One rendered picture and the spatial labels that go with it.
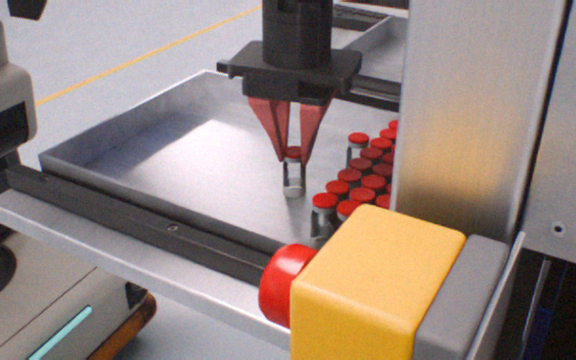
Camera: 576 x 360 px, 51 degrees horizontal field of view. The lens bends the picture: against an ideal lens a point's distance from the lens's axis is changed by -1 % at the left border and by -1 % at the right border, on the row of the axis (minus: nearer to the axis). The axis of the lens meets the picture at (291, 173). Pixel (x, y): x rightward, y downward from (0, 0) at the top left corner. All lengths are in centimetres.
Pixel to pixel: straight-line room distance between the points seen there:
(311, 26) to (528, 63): 25
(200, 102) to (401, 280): 56
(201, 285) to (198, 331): 122
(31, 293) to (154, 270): 100
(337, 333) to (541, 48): 14
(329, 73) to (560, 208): 25
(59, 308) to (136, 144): 79
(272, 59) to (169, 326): 130
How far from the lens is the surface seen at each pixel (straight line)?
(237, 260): 47
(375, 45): 97
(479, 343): 24
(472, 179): 29
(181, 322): 173
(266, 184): 59
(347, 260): 26
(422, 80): 28
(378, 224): 28
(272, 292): 28
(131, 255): 52
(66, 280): 149
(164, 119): 73
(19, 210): 61
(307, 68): 49
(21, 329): 141
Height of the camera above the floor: 119
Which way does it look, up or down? 30 degrees down
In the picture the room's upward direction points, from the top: straight up
